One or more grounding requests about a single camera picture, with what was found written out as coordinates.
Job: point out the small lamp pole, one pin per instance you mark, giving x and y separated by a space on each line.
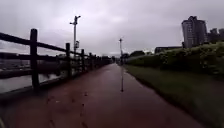
121 46

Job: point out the dark tree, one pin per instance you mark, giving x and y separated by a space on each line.
137 53

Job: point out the wet red paved path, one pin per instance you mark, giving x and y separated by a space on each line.
100 103

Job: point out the tall lamp pole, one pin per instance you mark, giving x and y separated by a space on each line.
75 33

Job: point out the low dark building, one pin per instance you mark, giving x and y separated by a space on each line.
166 49

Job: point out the grass strip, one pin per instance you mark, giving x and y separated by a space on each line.
180 88

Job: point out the green hedge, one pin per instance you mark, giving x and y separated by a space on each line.
186 58

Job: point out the tall grey building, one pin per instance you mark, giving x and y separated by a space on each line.
194 31

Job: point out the grey water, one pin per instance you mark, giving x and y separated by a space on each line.
16 81

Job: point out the dark wooden rail fence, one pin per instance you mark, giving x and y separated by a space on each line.
33 56

